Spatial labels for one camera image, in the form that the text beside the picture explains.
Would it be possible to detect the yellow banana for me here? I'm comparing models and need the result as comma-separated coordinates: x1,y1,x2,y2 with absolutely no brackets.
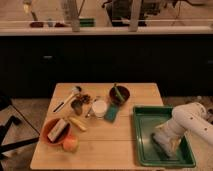
68,117,87,131

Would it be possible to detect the brown pinecone cluster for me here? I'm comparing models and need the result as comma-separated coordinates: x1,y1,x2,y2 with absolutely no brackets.
78,94,91,104

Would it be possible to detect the white and brown box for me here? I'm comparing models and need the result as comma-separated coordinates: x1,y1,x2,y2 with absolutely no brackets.
47,119,69,143

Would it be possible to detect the white cup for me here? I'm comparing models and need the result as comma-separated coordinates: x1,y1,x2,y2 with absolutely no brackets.
92,100,107,117

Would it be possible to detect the orange bowl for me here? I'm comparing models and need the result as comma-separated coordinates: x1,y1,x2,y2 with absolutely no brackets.
40,118,70,146

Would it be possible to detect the teal sponge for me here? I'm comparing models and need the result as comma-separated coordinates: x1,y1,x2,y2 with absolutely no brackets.
104,104,119,122

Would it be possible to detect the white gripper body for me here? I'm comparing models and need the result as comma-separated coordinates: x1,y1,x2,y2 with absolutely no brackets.
154,122,182,152

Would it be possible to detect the orange apple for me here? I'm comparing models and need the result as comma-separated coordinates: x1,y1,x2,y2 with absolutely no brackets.
63,136,78,152

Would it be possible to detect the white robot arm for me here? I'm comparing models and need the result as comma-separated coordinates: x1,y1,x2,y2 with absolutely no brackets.
153,102,213,157

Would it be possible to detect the black chair frame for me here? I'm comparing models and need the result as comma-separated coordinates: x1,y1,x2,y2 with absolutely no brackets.
0,91,40,171

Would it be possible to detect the green vegetable in bowl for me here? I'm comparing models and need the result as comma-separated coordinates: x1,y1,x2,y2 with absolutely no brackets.
114,83,123,102

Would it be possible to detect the metal spoon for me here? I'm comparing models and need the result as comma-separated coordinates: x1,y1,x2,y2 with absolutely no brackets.
85,97,98,118

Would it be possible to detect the dark red bowl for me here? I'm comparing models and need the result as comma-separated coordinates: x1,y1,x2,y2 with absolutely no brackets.
109,86,130,106

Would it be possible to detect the green plastic tray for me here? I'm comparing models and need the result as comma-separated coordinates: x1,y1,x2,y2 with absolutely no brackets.
132,106,196,168

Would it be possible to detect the dark cabinet counter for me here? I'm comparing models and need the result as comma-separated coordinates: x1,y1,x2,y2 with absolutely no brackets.
0,28,213,98

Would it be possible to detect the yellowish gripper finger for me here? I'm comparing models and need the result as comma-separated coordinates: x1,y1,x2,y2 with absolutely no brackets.
167,140,180,157

